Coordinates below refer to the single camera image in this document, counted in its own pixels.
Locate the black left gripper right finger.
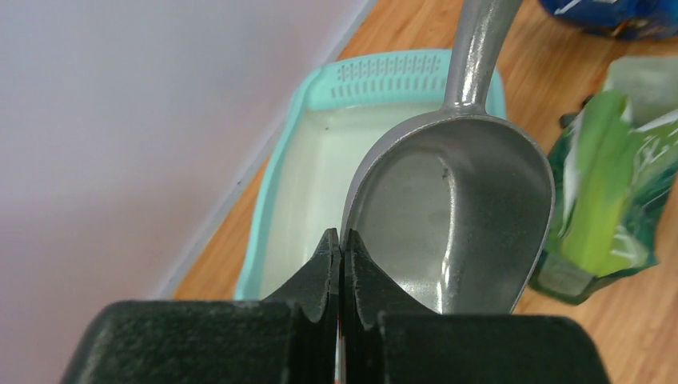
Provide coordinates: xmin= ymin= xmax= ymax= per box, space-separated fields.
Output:
xmin=341 ymin=230 xmax=433 ymax=383

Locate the green cat litter bag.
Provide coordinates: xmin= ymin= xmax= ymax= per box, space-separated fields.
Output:
xmin=529 ymin=56 xmax=677 ymax=305

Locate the light blue litter box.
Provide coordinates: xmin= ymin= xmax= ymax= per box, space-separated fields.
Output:
xmin=233 ymin=49 xmax=508 ymax=302

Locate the blue plastic bag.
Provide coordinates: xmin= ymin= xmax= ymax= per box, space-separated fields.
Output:
xmin=539 ymin=0 xmax=677 ymax=40

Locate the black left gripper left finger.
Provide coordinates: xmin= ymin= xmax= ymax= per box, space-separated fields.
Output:
xmin=265 ymin=228 xmax=341 ymax=383

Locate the black bag clip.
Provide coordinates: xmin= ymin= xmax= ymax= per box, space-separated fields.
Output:
xmin=558 ymin=94 xmax=593 ymax=130

